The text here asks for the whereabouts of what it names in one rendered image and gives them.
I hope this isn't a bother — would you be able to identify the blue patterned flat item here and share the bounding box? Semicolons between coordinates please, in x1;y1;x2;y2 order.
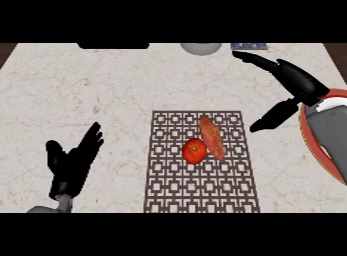
229;42;270;51

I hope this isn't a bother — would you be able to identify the brown patterned placemat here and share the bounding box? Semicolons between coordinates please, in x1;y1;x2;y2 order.
141;110;261;214

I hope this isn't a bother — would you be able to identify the orange-brown sweet potato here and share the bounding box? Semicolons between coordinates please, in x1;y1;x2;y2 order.
198;115;227;163

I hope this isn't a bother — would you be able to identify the black appliance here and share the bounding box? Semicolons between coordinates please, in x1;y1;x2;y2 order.
75;42;150;50

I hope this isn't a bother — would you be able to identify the grey bowl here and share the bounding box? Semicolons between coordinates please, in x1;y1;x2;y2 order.
178;42;223;57

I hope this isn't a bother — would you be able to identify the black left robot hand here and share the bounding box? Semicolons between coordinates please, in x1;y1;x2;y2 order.
44;121;105;202

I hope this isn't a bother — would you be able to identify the red tomato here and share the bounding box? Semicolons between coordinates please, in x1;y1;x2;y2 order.
180;138;209;165

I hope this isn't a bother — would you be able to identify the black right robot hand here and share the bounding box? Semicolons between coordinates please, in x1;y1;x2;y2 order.
230;50;330;134

